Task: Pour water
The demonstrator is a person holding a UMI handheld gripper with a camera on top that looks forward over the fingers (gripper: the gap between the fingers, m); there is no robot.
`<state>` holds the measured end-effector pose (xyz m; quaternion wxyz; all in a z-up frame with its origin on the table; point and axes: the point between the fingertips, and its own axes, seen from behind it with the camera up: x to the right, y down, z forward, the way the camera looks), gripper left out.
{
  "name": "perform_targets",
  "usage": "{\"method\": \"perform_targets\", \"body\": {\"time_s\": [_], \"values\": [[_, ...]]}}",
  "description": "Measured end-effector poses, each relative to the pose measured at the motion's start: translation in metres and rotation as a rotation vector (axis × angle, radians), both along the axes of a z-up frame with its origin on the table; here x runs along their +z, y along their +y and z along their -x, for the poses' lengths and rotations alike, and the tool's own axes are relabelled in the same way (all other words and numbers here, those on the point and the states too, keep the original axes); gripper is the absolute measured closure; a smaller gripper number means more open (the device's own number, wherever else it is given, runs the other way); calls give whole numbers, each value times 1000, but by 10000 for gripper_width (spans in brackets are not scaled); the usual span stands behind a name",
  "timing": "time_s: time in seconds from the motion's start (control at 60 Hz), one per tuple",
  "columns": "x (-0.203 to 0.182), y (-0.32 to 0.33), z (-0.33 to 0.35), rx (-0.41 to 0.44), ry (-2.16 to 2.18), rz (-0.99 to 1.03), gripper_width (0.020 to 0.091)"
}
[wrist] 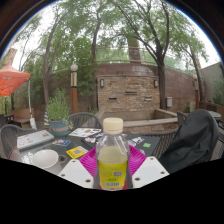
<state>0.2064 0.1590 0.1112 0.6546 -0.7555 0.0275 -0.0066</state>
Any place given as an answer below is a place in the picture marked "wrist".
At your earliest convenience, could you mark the small blue pink card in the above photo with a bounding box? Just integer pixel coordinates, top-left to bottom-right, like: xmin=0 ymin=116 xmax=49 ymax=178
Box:
xmin=51 ymin=138 xmax=72 ymax=147

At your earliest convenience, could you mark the black laptop with stickers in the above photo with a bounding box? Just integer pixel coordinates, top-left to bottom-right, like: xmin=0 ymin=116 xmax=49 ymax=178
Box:
xmin=81 ymin=131 xmax=161 ymax=158

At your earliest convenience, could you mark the wooden bench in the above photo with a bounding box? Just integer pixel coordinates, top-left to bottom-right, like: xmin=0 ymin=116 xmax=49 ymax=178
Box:
xmin=9 ymin=107 xmax=35 ymax=128

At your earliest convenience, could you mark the blue yellow striped bollard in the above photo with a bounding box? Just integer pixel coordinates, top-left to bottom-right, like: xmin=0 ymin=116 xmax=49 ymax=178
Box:
xmin=43 ymin=111 xmax=51 ymax=127

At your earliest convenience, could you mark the globe-topped lamp post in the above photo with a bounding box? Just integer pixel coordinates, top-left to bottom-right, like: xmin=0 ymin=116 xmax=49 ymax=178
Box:
xmin=69 ymin=63 xmax=79 ymax=115

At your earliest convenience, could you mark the orange patio umbrella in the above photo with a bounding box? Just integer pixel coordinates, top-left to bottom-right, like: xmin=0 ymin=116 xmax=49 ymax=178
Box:
xmin=0 ymin=63 xmax=32 ymax=99

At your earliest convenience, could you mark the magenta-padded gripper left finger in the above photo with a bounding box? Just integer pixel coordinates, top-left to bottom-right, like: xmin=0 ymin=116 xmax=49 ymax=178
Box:
xmin=57 ymin=145 xmax=100 ymax=190

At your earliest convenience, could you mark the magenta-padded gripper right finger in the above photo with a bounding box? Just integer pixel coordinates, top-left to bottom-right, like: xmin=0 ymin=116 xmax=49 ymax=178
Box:
xmin=127 ymin=144 xmax=171 ymax=190

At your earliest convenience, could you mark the potted green plant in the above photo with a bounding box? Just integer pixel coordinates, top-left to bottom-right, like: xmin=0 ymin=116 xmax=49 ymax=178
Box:
xmin=45 ymin=88 xmax=73 ymax=136

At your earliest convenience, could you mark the white ceramic mug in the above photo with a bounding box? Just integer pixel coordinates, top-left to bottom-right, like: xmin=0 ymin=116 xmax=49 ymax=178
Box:
xmin=32 ymin=148 xmax=63 ymax=176

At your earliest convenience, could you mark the grey wall utility box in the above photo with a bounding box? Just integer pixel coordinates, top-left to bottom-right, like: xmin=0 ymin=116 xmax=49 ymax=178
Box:
xmin=166 ymin=96 xmax=174 ymax=109

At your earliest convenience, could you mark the clear bottle with yellow label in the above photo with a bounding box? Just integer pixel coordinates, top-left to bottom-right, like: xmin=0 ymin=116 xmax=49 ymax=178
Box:
xmin=95 ymin=117 xmax=131 ymax=191

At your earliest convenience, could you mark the black jacket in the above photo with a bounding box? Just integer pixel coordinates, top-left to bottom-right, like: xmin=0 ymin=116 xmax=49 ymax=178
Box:
xmin=158 ymin=108 xmax=220 ymax=175

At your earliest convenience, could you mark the round dark patio table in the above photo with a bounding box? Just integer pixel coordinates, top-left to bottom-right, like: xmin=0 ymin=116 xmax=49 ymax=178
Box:
xmin=207 ymin=109 xmax=223 ymax=122

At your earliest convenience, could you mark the white printed booklet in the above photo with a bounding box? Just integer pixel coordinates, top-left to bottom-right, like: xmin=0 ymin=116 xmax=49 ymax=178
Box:
xmin=68 ymin=127 xmax=103 ymax=138

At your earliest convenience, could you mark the yellow card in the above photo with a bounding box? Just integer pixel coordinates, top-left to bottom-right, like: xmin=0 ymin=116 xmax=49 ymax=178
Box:
xmin=65 ymin=145 xmax=90 ymax=160

